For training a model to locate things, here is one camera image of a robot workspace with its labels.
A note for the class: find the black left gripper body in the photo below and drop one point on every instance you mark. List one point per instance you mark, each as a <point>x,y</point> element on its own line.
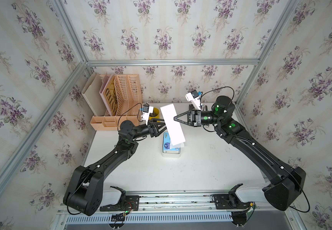
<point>148,126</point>

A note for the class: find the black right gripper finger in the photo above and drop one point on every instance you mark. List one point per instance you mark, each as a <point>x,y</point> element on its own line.
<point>187,122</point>
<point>187,113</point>

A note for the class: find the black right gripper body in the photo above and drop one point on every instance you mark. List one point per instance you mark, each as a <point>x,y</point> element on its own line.
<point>204,118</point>

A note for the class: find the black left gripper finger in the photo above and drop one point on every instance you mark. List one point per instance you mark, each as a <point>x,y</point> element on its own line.
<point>158,122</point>
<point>160,131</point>

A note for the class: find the white tissue box lid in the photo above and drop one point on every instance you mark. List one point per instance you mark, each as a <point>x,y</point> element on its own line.
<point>174,129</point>

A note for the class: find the blue tissue paper pack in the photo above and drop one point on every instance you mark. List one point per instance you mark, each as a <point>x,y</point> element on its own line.
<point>167,146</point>

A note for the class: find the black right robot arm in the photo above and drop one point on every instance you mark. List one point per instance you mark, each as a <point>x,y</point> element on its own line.
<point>285,182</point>

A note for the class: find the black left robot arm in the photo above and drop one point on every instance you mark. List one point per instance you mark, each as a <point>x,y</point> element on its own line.
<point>85,190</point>

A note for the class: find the white tissue box base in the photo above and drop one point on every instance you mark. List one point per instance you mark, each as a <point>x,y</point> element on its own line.
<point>167,155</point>

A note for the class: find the yellow metal pencil bucket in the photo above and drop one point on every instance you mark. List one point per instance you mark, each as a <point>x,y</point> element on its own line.
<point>154,114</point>

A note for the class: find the beige plastic desk organizer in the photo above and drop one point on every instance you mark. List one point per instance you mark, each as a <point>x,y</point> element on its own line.
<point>130,99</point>

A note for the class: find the brown lettered magazine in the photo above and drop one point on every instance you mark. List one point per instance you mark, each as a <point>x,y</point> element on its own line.
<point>110,96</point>

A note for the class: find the pink folder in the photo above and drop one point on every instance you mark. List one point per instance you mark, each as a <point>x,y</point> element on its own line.
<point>105,80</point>

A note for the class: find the beige cardboard folder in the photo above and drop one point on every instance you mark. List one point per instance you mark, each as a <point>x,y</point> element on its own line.
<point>91,95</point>

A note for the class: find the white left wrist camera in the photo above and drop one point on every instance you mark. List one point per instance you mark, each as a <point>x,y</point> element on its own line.
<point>146,110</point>

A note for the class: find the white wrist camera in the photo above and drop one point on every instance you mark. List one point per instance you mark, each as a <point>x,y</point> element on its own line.
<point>146,110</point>
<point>194,98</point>

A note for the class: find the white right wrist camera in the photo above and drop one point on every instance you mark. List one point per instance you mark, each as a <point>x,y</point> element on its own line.
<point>194,98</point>

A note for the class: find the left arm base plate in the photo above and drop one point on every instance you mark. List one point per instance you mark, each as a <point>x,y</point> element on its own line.
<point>129,203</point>

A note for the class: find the aluminium rail frame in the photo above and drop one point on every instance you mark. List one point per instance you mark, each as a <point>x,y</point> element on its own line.
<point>186,210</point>

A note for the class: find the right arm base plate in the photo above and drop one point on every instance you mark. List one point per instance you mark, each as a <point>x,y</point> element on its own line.
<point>229,201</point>

